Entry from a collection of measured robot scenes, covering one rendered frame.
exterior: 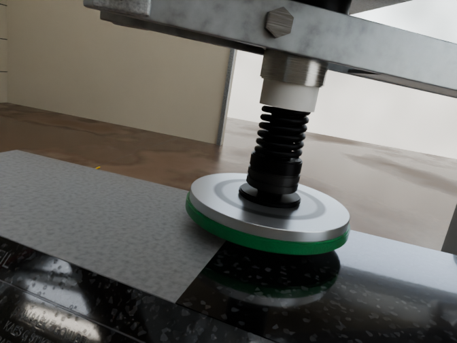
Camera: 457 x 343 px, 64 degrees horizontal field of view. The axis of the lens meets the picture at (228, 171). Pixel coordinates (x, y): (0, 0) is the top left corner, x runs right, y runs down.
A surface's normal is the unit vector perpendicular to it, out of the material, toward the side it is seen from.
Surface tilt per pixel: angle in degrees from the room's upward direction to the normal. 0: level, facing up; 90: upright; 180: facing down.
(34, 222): 0
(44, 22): 90
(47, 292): 45
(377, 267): 0
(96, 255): 0
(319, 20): 90
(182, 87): 90
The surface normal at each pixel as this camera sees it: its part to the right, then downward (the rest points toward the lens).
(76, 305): -0.14, -0.54
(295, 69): -0.10, 0.25
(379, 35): 0.19, 0.29
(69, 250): 0.15, -0.95
